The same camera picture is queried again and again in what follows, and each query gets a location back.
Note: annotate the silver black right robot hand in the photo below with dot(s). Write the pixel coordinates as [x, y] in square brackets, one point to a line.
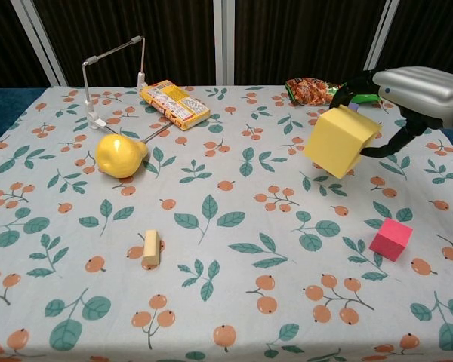
[419, 90]

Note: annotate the large yellow foam cube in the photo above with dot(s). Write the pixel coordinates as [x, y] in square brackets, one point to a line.
[336, 139]

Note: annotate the small red foam cube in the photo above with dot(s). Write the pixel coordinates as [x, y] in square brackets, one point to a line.
[390, 239]

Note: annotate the dark partition screen panel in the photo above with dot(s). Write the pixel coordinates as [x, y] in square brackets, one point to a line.
[430, 30]
[306, 37]
[173, 37]
[0, 37]

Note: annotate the green orange snack bag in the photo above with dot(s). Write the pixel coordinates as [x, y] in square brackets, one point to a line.
[309, 92]

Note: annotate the yellow snack box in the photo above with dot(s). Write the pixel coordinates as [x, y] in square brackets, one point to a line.
[175, 103]

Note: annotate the floral fruit print tablecloth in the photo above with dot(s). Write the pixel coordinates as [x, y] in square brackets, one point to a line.
[226, 264]

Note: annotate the yellow pear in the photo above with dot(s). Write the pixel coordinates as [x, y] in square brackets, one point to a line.
[119, 156]

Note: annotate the small wooden block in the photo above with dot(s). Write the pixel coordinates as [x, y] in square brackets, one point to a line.
[151, 249]

